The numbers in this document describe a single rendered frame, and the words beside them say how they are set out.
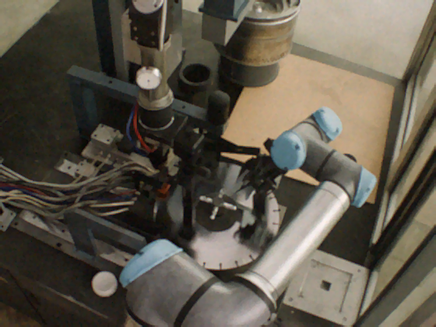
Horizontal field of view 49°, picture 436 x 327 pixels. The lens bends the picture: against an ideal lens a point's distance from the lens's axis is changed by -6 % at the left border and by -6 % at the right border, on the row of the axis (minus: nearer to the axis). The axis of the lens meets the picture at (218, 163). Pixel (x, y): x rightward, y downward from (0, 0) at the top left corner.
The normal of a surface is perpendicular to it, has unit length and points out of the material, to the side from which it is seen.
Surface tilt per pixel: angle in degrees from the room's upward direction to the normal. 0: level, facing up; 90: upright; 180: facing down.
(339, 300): 0
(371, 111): 0
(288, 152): 68
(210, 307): 12
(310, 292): 0
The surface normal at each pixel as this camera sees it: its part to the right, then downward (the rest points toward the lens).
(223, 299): 0.17, -0.65
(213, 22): -0.39, 0.73
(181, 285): -0.06, -0.48
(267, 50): 0.26, 0.78
